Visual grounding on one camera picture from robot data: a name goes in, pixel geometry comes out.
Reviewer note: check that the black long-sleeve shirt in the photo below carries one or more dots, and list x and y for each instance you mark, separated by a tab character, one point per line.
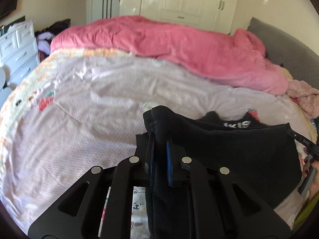
263	157

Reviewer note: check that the lilac patterned bed sheet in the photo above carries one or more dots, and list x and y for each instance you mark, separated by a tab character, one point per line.
81	108

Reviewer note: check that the light pink fluffy garment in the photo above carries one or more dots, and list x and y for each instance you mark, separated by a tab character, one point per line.
305	96

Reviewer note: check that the white drawer chest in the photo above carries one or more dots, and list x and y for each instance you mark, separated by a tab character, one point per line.
19	53

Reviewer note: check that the grey quilted headboard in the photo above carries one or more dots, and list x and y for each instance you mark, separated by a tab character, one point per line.
285	50

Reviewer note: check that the white glossy wardrobe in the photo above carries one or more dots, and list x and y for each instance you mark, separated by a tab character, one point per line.
210	15

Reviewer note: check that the pink plush duvet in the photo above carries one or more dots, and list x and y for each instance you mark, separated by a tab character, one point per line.
238	60

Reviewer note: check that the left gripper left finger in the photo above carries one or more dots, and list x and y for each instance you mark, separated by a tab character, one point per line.
103	203

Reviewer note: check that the dark clothes pile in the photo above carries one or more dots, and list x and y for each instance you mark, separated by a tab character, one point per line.
45	37

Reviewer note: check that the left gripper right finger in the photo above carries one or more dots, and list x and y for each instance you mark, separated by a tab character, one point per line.
209	204

